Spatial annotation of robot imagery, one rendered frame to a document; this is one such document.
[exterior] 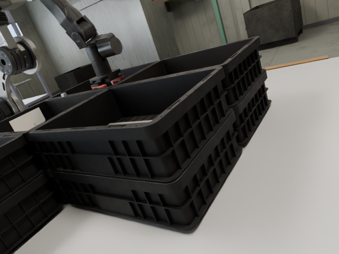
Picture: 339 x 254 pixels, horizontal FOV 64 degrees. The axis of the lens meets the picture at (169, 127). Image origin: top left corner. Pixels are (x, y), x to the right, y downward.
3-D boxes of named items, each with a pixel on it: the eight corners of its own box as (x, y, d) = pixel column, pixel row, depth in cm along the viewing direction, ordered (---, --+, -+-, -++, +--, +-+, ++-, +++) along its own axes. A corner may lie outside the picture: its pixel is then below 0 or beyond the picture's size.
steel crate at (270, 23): (304, 30, 541) (299, -8, 515) (301, 42, 459) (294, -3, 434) (260, 41, 588) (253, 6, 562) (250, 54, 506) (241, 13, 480)
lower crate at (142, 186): (68, 207, 73) (47, 171, 68) (135, 148, 94) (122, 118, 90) (194, 238, 49) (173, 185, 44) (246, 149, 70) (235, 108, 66)
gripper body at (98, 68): (122, 73, 98) (114, 53, 95) (101, 83, 91) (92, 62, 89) (111, 74, 102) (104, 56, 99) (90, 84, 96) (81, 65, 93)
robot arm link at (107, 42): (83, 22, 92) (69, 34, 86) (108, 12, 86) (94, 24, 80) (103, 53, 99) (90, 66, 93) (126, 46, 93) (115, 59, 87)
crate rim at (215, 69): (30, 141, 65) (25, 133, 65) (112, 94, 87) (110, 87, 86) (156, 139, 41) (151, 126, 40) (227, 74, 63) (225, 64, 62)
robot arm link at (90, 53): (91, 42, 95) (79, 46, 91) (105, 37, 92) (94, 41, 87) (99, 61, 98) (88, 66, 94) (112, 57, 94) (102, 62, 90)
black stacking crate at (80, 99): (-11, 166, 93) (-31, 137, 89) (58, 126, 114) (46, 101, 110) (49, 173, 69) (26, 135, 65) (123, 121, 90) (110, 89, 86)
